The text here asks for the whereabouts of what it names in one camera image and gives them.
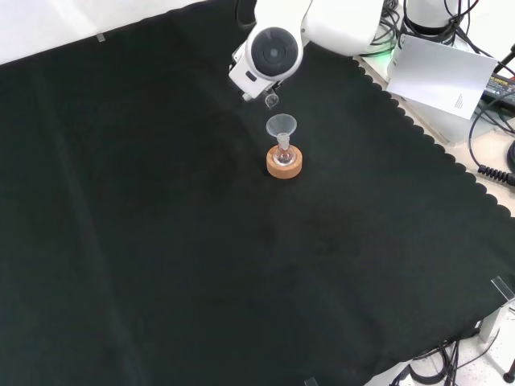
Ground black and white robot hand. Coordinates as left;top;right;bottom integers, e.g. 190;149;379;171
227;39;283;103

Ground clear round-bottom flask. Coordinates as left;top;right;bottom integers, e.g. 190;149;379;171
274;133;294;167

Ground clear plastic funnel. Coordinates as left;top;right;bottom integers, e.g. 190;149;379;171
266;113;299;142

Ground black bench cloth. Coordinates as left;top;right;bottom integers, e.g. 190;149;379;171
0;0;515;386

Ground black power adapter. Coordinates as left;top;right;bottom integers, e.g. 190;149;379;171
481;73;515;104

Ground clear tape strip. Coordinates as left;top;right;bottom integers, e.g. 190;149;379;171
490;276;515;302

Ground cork ring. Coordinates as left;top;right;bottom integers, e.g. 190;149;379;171
265;145;303;179

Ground black cable bundle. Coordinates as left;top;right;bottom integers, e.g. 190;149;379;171
368;0;405;58

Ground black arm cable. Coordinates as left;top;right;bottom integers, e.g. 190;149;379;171
426;0;496;58

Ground black coiled cable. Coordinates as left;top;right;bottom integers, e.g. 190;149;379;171
468;102;515;187

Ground black floor cables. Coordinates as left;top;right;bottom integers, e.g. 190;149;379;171
389;333;504;386

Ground grey bench leg bracket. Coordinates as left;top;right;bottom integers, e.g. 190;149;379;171
477;299;515;343

